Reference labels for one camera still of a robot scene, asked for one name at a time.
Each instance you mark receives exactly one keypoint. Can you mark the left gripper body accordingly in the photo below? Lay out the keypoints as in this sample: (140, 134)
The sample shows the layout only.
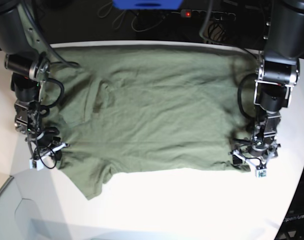
(256, 156)

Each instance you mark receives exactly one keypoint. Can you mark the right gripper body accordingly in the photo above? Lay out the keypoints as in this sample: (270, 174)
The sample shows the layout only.
(53, 151)

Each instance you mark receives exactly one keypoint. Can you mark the green t-shirt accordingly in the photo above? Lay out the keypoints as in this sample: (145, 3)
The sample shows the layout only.
(147, 108)

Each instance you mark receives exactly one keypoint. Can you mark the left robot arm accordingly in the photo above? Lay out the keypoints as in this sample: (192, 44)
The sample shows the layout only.
(277, 73)

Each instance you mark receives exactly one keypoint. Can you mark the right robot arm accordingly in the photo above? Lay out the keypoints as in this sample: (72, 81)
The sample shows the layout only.
(27, 57)

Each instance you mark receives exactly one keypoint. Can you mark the black power strip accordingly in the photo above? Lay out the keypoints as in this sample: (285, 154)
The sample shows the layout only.
(214, 15)

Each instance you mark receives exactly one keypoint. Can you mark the blue box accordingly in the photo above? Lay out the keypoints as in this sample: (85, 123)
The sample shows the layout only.
(147, 4)

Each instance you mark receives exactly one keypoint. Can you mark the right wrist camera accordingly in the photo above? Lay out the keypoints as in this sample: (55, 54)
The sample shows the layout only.
(36, 164)

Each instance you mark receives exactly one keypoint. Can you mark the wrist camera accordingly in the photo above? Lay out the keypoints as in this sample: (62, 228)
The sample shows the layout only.
(36, 164)
(261, 173)

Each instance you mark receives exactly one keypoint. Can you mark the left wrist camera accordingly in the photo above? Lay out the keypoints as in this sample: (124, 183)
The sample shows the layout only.
(261, 173)

